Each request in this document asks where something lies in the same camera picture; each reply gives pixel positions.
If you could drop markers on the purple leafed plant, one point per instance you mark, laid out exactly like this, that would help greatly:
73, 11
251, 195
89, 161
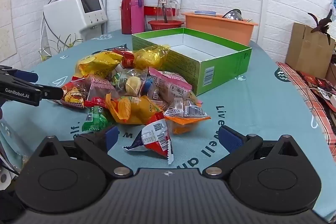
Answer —
324, 23

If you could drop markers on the round patterned tin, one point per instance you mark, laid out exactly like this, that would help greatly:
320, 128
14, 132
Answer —
204, 12

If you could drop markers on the metal bowl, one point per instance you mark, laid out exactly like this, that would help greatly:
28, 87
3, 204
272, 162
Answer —
233, 14

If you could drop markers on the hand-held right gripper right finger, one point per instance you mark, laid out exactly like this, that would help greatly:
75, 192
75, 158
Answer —
229, 138

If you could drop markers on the red white triangular snack packet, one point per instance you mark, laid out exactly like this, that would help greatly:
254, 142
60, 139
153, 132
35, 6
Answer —
155, 137

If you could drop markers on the large blue paper fan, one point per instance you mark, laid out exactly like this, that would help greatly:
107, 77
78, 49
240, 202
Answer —
333, 1

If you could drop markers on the glass pitcher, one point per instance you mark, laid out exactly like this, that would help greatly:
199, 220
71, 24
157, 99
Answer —
164, 10

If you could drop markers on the pile of assorted snack packets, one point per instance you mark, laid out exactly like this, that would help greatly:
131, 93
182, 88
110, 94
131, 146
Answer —
136, 106

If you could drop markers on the plaid cloth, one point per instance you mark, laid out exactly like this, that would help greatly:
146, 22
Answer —
307, 98

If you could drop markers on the orange plastic basin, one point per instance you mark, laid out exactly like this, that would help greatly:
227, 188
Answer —
218, 27

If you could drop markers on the red printed bag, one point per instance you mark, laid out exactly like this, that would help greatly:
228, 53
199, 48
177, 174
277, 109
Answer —
315, 82

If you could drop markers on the white machine with screen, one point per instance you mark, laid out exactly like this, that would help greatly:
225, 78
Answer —
68, 16

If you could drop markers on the large cardboard box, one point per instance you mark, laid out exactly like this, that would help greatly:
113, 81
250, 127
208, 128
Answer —
302, 50

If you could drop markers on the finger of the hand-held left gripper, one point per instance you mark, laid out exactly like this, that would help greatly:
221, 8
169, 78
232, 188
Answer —
26, 76
52, 92

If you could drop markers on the red plastic basin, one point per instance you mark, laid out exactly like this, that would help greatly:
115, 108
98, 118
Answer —
165, 25

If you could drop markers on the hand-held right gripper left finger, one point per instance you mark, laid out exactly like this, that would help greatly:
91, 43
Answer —
111, 136

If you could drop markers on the red thermos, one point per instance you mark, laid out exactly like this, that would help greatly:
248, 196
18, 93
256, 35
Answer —
127, 11

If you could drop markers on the pink bottle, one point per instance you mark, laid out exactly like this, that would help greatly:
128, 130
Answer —
137, 16

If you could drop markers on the beige stone panel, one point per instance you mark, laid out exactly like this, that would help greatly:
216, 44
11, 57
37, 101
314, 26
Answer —
6, 24

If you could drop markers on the green cardboard box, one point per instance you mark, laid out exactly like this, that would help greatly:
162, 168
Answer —
218, 74

